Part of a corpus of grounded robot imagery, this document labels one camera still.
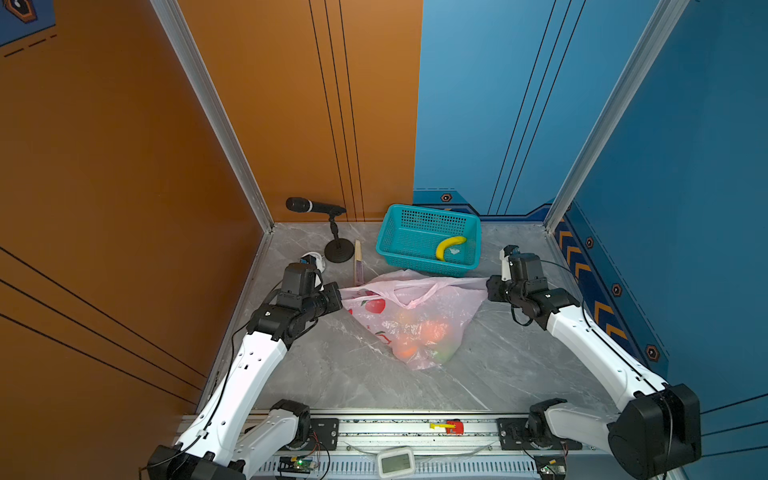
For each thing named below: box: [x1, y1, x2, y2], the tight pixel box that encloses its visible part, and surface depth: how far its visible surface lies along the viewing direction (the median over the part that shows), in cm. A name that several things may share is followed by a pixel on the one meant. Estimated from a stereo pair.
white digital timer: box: [377, 448, 415, 479], surface depth 69 cm
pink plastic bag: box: [339, 269, 489, 370], surface depth 79 cm
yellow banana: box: [436, 236, 467, 261], surface depth 112 cm
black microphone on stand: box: [285, 197, 355, 263], surface depth 104 cm
